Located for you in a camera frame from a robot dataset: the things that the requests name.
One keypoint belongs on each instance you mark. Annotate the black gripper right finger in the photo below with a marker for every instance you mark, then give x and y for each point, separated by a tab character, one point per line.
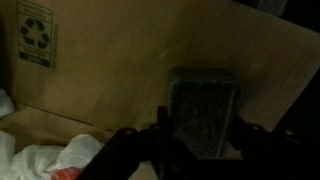
275	155

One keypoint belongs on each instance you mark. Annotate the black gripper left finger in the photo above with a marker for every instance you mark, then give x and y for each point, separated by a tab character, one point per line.
121	156

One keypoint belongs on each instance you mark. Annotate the black eraser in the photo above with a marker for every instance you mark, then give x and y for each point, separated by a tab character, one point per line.
202	105

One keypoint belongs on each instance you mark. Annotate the white cloth toy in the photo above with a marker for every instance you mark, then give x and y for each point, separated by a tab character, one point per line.
37	145

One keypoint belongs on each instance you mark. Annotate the large cardboard box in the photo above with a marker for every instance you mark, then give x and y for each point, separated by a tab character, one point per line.
107	63

